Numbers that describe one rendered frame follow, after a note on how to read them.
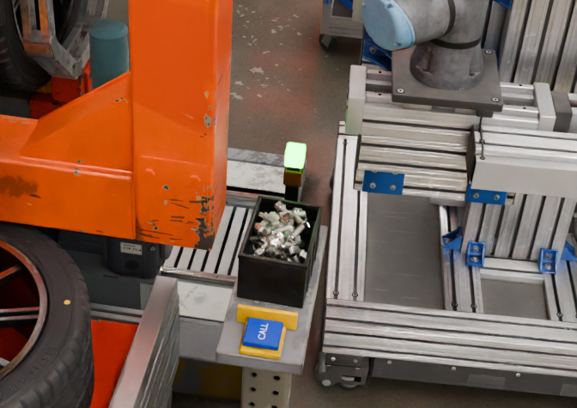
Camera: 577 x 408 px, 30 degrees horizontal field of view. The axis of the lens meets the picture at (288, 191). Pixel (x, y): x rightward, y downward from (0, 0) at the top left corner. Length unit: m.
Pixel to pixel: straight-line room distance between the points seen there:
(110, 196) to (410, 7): 0.69
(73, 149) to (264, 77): 1.68
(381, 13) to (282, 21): 2.08
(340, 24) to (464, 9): 1.73
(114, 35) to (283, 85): 1.32
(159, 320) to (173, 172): 0.33
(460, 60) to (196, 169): 0.57
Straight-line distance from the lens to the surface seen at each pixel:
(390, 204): 2.88
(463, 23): 2.15
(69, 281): 2.17
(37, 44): 2.41
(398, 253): 2.72
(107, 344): 2.37
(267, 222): 2.21
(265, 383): 2.33
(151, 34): 1.94
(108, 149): 2.13
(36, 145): 2.18
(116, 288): 2.61
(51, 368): 2.01
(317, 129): 3.51
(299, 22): 4.11
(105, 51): 2.50
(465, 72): 2.21
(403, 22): 2.04
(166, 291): 2.30
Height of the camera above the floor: 1.96
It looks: 37 degrees down
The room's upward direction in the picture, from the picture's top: 5 degrees clockwise
